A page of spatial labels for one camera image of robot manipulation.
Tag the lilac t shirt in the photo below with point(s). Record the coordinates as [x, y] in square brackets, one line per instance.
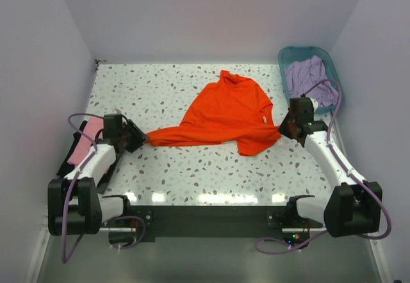
[302, 76]

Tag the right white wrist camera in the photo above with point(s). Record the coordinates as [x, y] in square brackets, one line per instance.
[314, 103]

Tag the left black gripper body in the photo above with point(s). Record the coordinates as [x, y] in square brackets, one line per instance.
[123, 134]

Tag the black folded t shirt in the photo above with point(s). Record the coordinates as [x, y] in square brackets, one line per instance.
[66, 168]

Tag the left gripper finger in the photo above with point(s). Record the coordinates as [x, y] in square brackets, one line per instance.
[134, 141]
[133, 128]

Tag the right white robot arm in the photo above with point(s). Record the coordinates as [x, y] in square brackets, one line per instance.
[353, 207]

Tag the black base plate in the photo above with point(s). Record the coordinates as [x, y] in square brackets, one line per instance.
[154, 222]

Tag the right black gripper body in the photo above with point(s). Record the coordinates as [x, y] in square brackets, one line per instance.
[293, 120]

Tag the teal plastic basket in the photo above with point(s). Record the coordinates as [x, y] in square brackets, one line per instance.
[288, 55]

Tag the orange t shirt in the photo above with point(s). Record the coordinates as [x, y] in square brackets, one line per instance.
[233, 109]

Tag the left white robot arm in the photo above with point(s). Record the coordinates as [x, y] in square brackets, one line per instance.
[76, 205]

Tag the pink folded t shirt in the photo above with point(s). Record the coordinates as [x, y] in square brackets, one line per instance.
[81, 150]

